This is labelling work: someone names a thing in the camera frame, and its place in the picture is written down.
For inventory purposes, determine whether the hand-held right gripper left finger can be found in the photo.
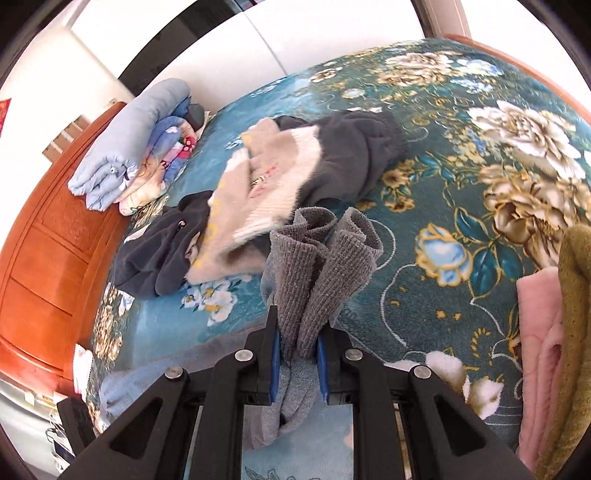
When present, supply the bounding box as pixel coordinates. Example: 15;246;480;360
59;306;280;480

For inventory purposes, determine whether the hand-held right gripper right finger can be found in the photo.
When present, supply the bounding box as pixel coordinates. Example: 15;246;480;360
316;323;536;480

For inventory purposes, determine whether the grey knitted garment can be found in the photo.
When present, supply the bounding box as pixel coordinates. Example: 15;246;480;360
252;207;385;450

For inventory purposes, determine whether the beige and white fleece garment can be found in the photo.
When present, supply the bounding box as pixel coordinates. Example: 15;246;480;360
185;117;322;285

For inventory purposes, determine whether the teal floral blanket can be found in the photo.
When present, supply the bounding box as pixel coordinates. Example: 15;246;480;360
88;38;591;480

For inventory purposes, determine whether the dark grey fleece garment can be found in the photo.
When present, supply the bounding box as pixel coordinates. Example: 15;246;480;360
112;112;407;298

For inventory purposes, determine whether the pink fleece garment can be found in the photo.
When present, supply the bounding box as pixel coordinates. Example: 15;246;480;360
516;267;566;472

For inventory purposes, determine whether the floral printed folded quilt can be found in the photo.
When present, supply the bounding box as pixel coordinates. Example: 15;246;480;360
119;104;198;216

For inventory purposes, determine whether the olive green knitted garment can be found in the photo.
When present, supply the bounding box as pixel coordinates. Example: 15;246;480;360
536;225;591;480

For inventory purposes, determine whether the wooden headboard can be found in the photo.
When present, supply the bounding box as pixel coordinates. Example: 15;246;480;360
0;102;134;398

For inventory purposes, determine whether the light blue folded quilt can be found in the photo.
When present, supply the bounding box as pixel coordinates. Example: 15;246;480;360
68;78;191;212

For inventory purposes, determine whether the wooden bed frame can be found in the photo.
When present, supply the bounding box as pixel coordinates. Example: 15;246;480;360
444;34;591;132

